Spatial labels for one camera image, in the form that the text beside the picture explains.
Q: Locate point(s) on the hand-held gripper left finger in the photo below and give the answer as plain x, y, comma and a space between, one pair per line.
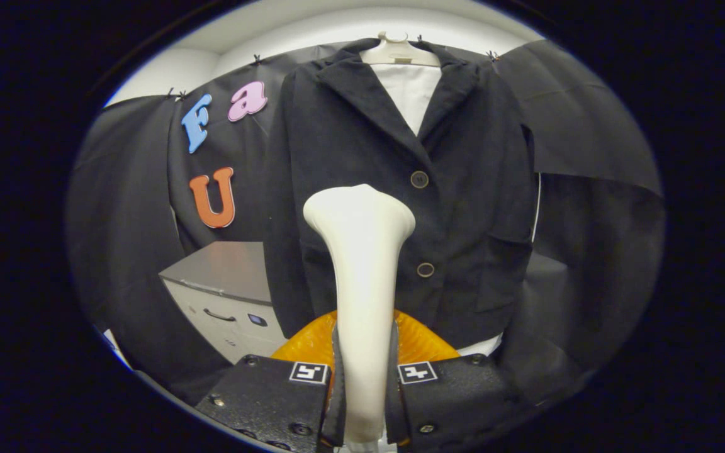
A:
274, 396

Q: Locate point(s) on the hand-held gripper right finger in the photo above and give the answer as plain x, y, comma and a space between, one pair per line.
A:
457, 396

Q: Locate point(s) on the white garment steamer head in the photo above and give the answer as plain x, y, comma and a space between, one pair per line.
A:
362, 264

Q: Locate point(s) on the black jacket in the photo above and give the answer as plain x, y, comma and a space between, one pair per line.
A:
463, 189

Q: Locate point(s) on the white shirt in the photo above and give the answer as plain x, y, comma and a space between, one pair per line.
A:
410, 94

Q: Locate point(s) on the grey drawer cabinet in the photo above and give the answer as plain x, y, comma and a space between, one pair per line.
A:
224, 264

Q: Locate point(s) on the white and blue paper sheet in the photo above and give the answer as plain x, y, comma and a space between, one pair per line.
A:
111, 343

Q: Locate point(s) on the black backdrop cloth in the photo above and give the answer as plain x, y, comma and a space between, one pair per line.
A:
589, 251

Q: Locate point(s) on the white plastic hanger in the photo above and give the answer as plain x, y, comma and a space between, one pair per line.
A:
397, 53

